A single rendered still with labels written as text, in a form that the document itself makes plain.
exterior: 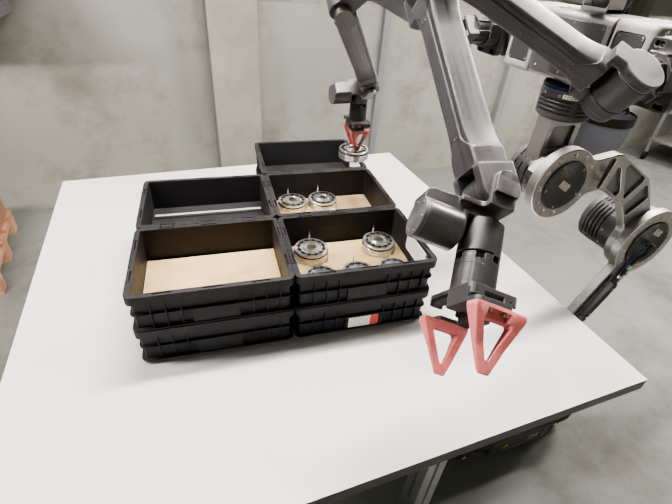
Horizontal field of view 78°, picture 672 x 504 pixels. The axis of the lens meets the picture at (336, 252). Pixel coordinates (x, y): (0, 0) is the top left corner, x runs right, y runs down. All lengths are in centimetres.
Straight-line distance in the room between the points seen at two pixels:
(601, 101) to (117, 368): 121
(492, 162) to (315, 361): 75
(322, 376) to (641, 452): 154
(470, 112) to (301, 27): 263
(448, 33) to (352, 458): 84
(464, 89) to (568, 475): 167
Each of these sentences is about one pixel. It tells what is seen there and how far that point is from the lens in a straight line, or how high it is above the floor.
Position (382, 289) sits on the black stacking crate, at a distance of 117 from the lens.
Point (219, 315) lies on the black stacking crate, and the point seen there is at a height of 84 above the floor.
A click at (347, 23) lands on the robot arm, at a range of 105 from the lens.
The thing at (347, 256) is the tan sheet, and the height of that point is 83.
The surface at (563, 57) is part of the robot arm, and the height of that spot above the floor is 148.
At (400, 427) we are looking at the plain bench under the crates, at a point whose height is 70.
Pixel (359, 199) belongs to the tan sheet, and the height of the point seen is 83.
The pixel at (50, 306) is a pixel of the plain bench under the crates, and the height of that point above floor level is 70.
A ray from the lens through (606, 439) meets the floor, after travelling 225.
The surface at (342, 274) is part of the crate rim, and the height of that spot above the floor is 92.
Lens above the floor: 160
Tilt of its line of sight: 36 degrees down
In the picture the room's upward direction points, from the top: 5 degrees clockwise
